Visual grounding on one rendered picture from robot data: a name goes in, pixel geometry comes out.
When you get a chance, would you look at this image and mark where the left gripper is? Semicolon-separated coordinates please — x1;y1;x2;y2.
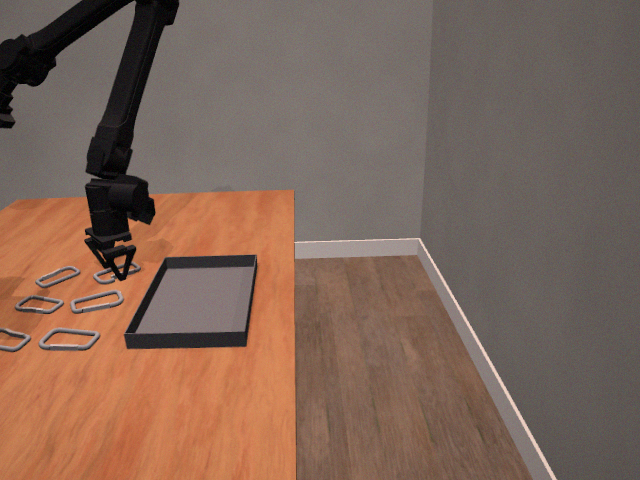
84;208;136;281

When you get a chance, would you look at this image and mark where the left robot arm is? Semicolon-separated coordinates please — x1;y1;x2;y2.
0;0;179;235

